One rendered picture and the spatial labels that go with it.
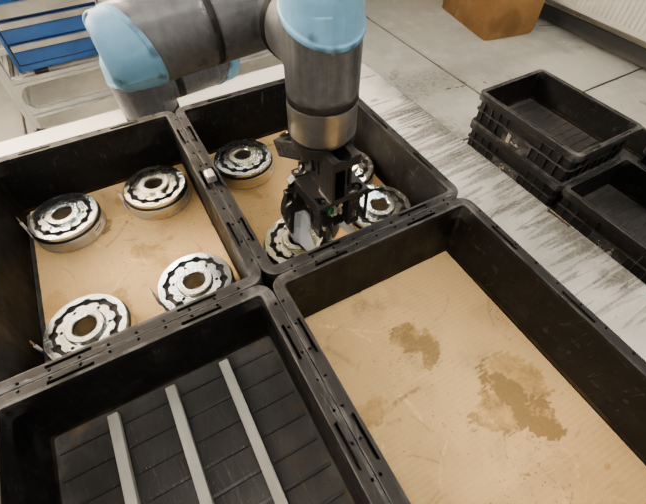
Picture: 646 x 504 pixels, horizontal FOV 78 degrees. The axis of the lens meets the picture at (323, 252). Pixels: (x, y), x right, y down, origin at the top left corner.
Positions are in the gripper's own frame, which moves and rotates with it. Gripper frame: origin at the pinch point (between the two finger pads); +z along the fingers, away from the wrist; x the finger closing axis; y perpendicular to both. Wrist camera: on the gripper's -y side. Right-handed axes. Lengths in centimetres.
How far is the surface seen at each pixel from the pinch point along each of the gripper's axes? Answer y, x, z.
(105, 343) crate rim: 7.3, -29.8, -8.0
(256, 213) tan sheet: -10.7, -5.3, 2.0
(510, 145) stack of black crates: -26, 89, 36
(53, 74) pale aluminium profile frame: -198, -35, 56
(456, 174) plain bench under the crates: -9.9, 43.3, 15.0
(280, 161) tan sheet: -20.4, 4.4, 2.0
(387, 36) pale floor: -195, 173, 85
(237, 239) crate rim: 0.2, -11.9, -6.6
